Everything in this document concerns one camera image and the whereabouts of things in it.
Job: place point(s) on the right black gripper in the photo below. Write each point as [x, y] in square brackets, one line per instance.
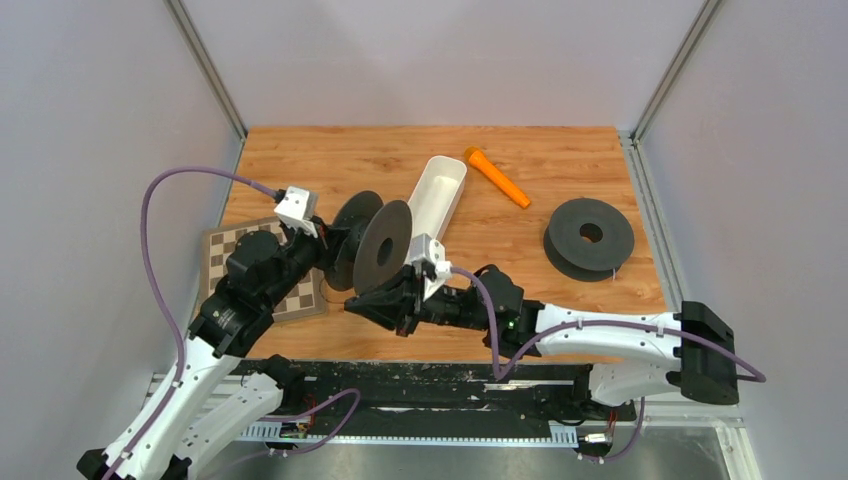
[399, 305]

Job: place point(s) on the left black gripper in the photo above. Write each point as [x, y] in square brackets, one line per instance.
[328, 242]

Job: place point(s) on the black spool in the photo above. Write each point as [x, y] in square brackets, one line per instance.
[588, 240]
[386, 229]

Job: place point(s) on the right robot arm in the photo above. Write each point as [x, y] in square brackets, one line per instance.
[690, 350]

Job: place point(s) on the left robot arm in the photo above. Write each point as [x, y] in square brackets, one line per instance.
[170, 438]

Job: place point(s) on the wooden chessboard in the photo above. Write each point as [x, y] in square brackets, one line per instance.
[303, 301]

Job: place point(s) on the white oblong tray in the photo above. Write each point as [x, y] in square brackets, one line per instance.
[436, 196]

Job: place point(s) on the orange flashlight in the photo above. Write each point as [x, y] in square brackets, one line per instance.
[478, 160]

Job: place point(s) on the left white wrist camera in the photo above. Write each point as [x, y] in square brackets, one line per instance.
[295, 208]

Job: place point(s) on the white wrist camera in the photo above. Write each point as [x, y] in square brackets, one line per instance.
[295, 208]
[427, 257]

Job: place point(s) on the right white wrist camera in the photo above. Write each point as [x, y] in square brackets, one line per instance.
[427, 257]

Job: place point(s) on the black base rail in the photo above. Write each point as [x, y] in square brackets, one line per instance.
[396, 403]

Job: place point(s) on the left aluminium frame post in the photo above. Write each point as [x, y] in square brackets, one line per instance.
[193, 39]

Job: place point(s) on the aluminium frame post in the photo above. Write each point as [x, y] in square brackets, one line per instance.
[691, 40]
[193, 39]

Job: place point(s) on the right aluminium frame post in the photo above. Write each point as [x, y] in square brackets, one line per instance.
[691, 40]

